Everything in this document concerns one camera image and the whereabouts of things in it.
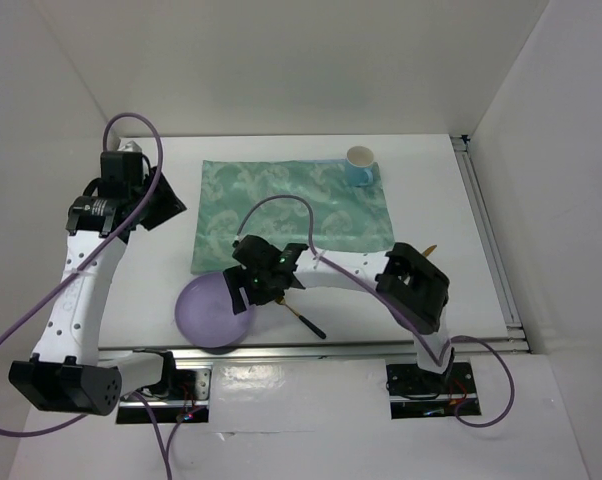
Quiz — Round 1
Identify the purple plate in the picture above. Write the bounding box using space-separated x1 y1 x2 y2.
174 272 255 349

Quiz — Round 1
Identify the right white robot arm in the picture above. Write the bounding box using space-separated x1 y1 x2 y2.
223 235 454 392

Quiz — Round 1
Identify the gold knife black handle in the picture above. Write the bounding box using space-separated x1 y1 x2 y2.
422 245 437 257

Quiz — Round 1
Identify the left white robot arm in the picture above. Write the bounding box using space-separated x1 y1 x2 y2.
8 141 186 416

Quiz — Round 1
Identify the gold fork black handle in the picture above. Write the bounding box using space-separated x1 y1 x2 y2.
275 297 327 340

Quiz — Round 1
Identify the aluminium front rail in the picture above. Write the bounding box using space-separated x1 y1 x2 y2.
97 335 530 362

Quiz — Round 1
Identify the aluminium right side rail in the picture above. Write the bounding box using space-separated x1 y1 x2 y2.
450 135 531 353

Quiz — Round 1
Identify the aluminium rail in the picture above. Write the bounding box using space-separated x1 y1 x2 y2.
450 135 531 353
97 335 530 362

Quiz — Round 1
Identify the blue mug white inside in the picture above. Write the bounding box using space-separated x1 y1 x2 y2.
345 146 375 187

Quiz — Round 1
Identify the green patterned cloth napkin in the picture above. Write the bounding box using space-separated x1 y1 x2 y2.
191 160 395 275

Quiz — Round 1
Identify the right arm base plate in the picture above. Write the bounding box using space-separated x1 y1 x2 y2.
386 362 477 400

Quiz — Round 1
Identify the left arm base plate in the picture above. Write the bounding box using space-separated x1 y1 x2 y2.
136 366 212 412

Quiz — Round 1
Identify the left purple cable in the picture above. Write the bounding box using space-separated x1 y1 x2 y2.
0 112 202 480

